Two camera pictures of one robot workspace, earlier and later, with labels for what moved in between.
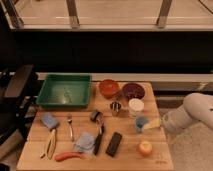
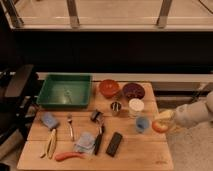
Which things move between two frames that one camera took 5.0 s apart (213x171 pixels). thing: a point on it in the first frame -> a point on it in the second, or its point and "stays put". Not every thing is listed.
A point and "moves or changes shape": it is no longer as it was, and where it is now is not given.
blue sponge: (49, 120) stays put
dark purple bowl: (133, 90) stays put
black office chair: (18, 105) stays put
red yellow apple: (145, 148) moves or changes shape
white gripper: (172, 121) -> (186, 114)
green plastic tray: (65, 91) stays put
